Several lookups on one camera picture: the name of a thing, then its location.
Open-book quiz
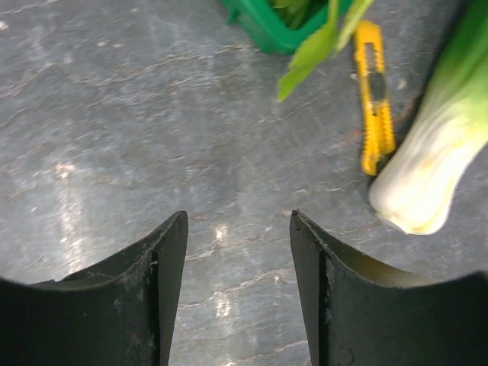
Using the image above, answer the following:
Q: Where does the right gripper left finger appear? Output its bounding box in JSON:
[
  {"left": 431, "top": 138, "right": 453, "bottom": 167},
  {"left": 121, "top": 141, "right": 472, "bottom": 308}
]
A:
[{"left": 1, "top": 211, "right": 188, "bottom": 365}]

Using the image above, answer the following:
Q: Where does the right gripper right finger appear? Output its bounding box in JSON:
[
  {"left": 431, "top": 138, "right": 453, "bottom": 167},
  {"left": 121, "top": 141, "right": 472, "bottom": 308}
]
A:
[{"left": 290, "top": 211, "right": 487, "bottom": 365}]

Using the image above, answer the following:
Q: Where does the yellow utility knife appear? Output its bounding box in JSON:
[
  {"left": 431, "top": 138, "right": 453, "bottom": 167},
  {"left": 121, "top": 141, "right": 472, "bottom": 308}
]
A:
[{"left": 354, "top": 21, "right": 396, "bottom": 176}]

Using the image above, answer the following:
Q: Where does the bok choy toy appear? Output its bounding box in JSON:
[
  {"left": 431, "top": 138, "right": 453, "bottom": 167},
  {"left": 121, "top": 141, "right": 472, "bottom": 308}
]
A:
[{"left": 368, "top": 0, "right": 487, "bottom": 236}]

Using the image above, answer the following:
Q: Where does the green leafy vegetable toy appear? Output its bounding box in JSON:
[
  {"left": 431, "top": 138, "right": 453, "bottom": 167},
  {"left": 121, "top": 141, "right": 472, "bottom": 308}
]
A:
[{"left": 277, "top": 0, "right": 374, "bottom": 102}]

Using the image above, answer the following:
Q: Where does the green plastic tray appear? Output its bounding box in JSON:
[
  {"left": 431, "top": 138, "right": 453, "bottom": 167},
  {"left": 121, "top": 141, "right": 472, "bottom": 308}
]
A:
[{"left": 220, "top": 0, "right": 354, "bottom": 55}]

